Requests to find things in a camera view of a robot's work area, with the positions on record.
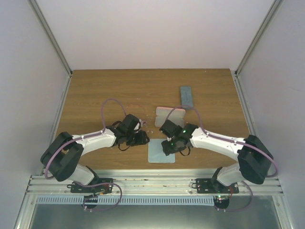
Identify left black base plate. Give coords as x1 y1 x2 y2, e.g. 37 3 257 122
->
67 178 113 194

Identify pink glasses case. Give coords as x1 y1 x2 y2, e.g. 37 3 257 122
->
154 106 186 127

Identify grey slotted cable duct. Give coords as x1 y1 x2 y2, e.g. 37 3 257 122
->
36 195 214 206

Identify left aluminium corner post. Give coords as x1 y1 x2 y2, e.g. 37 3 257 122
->
28 0 73 75

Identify light blue cleaning cloth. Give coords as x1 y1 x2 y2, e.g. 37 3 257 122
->
148 139 175 164

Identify right aluminium corner post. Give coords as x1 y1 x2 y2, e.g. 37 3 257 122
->
234 0 284 75

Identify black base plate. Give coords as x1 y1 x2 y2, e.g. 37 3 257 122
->
67 178 113 194
191 178 239 194

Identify pink clear glasses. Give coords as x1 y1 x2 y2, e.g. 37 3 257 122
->
126 104 147 126

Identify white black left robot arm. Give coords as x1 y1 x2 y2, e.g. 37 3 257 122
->
41 114 150 193

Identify aluminium table edge rail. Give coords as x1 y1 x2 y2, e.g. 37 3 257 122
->
26 169 284 197

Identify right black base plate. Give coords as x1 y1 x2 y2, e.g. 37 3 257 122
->
191 178 239 194

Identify aluminium corner post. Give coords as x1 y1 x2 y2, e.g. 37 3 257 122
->
28 0 73 75
234 0 284 75

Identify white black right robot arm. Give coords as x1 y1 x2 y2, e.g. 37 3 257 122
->
159 120 274 193

